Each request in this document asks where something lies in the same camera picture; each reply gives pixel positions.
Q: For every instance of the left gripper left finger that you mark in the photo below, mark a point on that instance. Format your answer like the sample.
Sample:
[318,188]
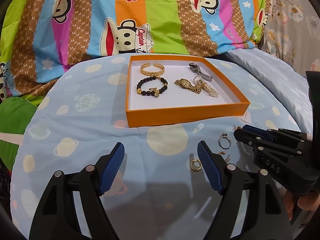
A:
[55,216]

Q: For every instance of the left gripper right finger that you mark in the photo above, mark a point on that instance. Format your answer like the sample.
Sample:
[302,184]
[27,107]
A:
[266,216]

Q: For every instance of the gold hoop earring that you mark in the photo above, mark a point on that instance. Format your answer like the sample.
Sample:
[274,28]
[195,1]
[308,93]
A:
[195,165]
[225,155]

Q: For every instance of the pearl gold tassel jewelry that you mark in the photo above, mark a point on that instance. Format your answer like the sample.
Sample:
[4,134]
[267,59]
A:
[197,80]

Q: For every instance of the gold wristwatch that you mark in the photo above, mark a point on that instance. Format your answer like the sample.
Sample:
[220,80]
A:
[186,84]

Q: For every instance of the gold butterfly pendant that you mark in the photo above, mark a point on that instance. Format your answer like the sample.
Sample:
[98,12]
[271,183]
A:
[154,89]

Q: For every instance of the right hand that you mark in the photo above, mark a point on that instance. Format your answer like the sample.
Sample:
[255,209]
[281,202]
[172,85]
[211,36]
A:
[309,202]

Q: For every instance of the light blue plain pillow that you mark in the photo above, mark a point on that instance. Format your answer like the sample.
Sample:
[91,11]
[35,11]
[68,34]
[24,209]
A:
[289,87]

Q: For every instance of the green cloth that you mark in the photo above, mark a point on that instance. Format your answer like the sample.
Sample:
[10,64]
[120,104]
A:
[16,113]

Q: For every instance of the grey floral bedsheet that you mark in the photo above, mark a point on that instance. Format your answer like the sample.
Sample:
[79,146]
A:
[292,34]

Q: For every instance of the silver metal clip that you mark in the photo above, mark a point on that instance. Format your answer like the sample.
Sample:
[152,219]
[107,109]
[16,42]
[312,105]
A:
[196,69]

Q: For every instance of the orange shallow box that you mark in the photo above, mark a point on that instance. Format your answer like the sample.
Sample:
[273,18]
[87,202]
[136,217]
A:
[177,105]

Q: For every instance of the colourful monkey print quilt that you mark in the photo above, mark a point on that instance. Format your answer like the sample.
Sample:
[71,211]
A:
[42,39]

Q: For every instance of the gold chain bangle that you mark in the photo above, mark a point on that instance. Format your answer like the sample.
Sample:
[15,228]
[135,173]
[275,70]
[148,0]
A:
[149,69]

